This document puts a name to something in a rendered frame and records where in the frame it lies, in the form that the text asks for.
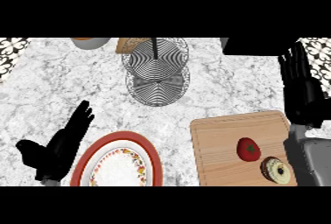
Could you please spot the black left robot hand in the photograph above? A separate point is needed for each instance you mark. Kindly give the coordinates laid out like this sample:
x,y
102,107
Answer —
x,y
64,145

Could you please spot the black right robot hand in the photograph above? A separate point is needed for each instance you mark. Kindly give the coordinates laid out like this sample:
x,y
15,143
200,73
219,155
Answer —
x,y
303,93

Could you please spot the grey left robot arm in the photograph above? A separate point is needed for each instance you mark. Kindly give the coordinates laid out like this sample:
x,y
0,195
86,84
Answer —
x,y
50,183

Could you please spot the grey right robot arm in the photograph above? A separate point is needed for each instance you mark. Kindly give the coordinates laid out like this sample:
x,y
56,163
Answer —
x,y
312,159

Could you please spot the red tomato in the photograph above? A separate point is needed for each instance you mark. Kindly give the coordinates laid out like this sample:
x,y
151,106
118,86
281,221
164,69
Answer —
x,y
248,149

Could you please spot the wooden cutting board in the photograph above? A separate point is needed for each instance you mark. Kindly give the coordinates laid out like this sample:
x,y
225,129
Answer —
x,y
241,148

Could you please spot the red rimmed floral plate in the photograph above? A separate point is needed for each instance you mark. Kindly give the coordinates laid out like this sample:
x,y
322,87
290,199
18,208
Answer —
x,y
117,160

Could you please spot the black appliance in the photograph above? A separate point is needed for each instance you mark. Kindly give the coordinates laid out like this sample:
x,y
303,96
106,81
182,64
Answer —
x,y
259,46

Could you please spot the pale round donut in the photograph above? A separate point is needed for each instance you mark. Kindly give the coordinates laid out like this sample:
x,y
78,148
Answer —
x,y
276,170

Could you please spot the grey round pot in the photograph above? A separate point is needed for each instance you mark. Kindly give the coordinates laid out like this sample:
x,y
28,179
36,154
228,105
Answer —
x,y
89,43

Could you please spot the brown wooden object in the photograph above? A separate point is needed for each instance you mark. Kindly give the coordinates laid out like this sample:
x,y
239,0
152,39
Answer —
x,y
126,45

